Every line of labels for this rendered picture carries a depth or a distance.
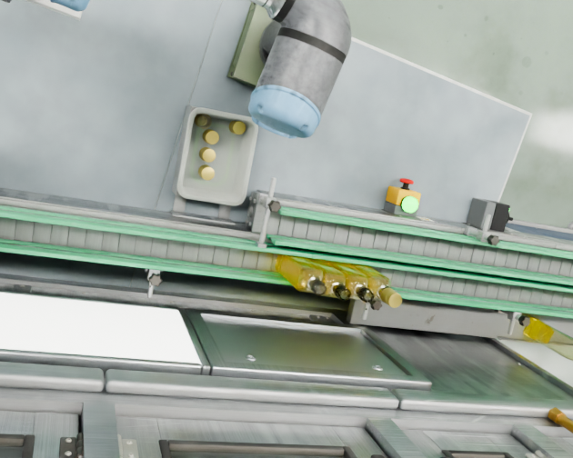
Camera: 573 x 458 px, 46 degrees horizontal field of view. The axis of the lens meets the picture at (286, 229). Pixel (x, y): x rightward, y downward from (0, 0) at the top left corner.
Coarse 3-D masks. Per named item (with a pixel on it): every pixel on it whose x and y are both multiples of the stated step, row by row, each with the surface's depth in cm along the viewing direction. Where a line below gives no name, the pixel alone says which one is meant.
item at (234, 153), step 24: (192, 120) 160; (216, 120) 169; (240, 120) 164; (192, 144) 168; (216, 144) 170; (240, 144) 172; (192, 168) 170; (216, 168) 172; (240, 168) 171; (192, 192) 167; (216, 192) 173; (240, 192) 169
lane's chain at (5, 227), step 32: (0, 224) 149; (32, 224) 151; (160, 256) 161; (192, 256) 163; (224, 256) 166; (256, 256) 168; (416, 288) 183; (448, 288) 186; (480, 288) 189; (512, 288) 193
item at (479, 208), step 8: (472, 200) 196; (480, 200) 193; (488, 200) 196; (472, 208) 196; (480, 208) 192; (488, 208) 190; (496, 208) 191; (504, 208) 192; (472, 216) 195; (480, 216) 192; (496, 216) 191; (504, 216) 192; (472, 224) 195; (480, 224) 191; (488, 224) 191; (496, 224) 192; (504, 224) 193
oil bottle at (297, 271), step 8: (280, 256) 166; (288, 256) 161; (296, 256) 162; (280, 264) 165; (288, 264) 160; (296, 264) 155; (304, 264) 155; (312, 264) 156; (280, 272) 165; (288, 272) 159; (296, 272) 154; (304, 272) 151; (312, 272) 151; (320, 272) 152; (288, 280) 158; (296, 280) 153; (304, 280) 150; (320, 280) 151; (296, 288) 153; (304, 288) 151
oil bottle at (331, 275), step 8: (320, 264) 161; (328, 264) 163; (328, 272) 155; (336, 272) 156; (328, 280) 152; (336, 280) 152; (344, 280) 153; (328, 288) 152; (328, 296) 153; (336, 296) 153
